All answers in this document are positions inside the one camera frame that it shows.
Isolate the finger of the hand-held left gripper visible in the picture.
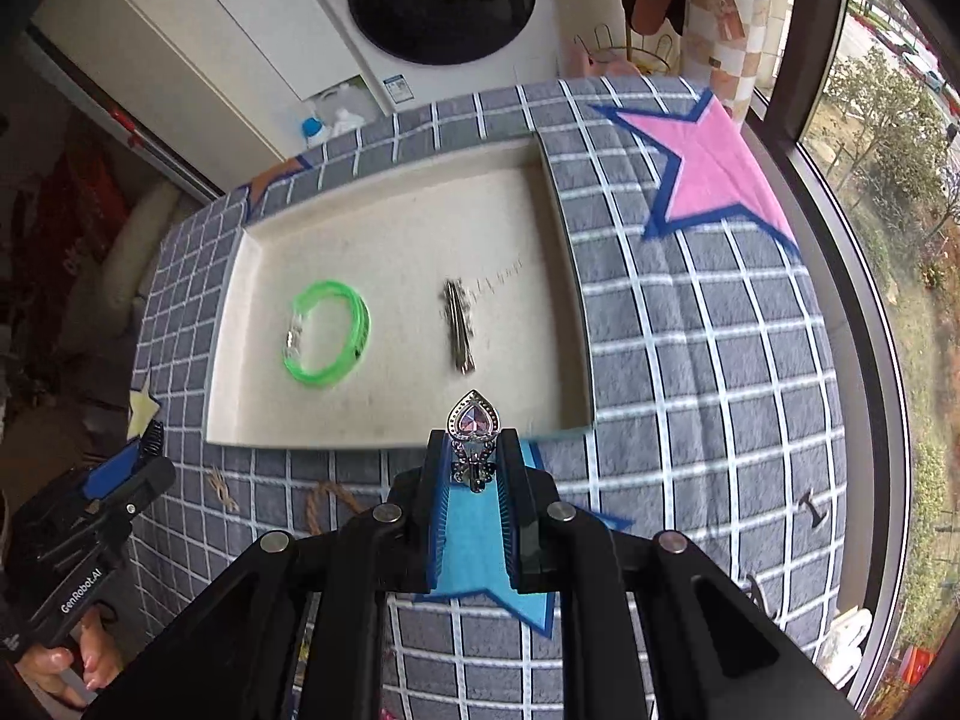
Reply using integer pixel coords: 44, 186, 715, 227
81, 420, 164, 502
101, 456, 178, 522

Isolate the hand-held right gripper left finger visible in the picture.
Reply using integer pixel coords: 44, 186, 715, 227
90, 427, 453, 720

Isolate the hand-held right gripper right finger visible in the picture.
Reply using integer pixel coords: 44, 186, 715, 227
496, 426, 863, 720

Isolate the small tan braided cord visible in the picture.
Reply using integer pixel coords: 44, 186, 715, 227
206, 465, 241, 515

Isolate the brown braided rope bracelet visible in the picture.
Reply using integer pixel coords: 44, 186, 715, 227
306, 480, 376, 535

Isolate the silver hair clip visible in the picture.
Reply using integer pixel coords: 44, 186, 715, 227
439, 259, 526, 376

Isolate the green plastic bracelet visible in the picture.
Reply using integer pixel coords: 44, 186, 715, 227
283, 280, 371, 389

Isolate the beige shallow tray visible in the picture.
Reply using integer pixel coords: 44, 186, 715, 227
204, 136, 593, 451

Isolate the person's left hand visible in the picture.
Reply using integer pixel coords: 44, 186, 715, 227
19, 604, 127, 712

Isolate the white sofa cushion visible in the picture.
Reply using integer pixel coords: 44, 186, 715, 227
101, 180, 182, 332

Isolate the red decorated cloth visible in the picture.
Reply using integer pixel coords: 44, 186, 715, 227
22, 127, 132, 293

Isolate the white cabinet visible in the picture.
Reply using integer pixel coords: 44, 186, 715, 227
30, 0, 391, 196

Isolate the white washing machine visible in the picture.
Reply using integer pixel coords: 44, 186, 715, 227
274, 0, 563, 117

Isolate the dark window frame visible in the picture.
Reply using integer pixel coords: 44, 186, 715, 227
750, 0, 916, 720

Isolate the wire slipper rack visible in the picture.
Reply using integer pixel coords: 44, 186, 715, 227
562, 0, 683, 80

